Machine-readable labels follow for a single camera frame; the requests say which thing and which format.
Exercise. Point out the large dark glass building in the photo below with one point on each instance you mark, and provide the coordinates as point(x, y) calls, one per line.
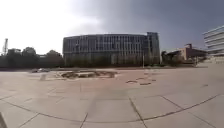
point(110, 46)

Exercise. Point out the round planting bed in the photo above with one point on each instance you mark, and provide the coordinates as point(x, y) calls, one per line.
point(87, 74)

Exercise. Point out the lamp pole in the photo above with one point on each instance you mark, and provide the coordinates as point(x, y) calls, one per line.
point(143, 60)

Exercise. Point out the grey concrete slab pavement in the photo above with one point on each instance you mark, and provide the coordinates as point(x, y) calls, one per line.
point(110, 100)

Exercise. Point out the car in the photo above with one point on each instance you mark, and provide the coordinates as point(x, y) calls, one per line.
point(40, 70)

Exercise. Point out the low brown brick building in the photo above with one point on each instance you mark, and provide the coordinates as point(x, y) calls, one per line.
point(188, 53)

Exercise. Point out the row of trees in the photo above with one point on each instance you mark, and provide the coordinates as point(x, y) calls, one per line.
point(30, 58)

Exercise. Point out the white tiered building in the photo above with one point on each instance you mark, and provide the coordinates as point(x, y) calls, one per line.
point(215, 40)

